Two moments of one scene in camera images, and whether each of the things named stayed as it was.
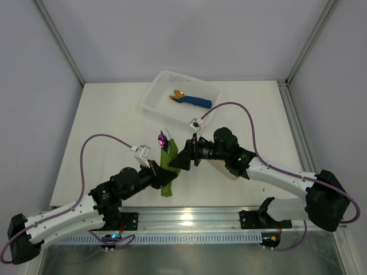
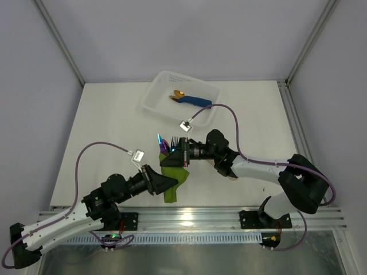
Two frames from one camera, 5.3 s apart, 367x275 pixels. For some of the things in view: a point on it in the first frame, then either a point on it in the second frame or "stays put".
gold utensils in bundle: (177, 94) stays put
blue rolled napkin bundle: (195, 101) stays put
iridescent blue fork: (168, 142) -> (174, 141)
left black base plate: (130, 220) stays put
